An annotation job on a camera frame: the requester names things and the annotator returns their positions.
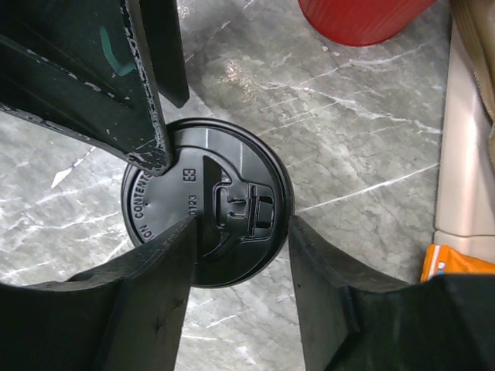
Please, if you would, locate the orange snack packet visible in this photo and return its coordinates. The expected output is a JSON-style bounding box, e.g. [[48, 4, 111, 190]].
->
[[420, 244, 495, 282]]

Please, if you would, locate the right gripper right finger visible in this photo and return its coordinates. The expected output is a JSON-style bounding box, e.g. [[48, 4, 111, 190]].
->
[[288, 216, 494, 370]]

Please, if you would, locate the cream two-tier shelf rack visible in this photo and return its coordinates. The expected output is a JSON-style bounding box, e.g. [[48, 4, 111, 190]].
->
[[434, 29, 494, 262]]

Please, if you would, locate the red straw holder cup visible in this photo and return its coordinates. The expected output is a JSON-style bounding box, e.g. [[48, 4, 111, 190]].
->
[[298, 0, 433, 46]]

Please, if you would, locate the black coffee cup lid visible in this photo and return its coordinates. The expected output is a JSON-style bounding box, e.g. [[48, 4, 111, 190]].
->
[[121, 117, 294, 288]]

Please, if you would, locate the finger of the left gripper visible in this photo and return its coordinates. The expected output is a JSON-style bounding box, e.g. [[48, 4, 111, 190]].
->
[[1, 1, 173, 176], [140, 0, 189, 107]]

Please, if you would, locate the brown snack bag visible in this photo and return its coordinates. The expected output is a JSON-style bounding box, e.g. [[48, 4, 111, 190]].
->
[[450, 0, 494, 167]]

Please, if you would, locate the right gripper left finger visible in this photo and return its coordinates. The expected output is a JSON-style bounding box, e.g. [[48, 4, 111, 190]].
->
[[1, 217, 197, 370]]

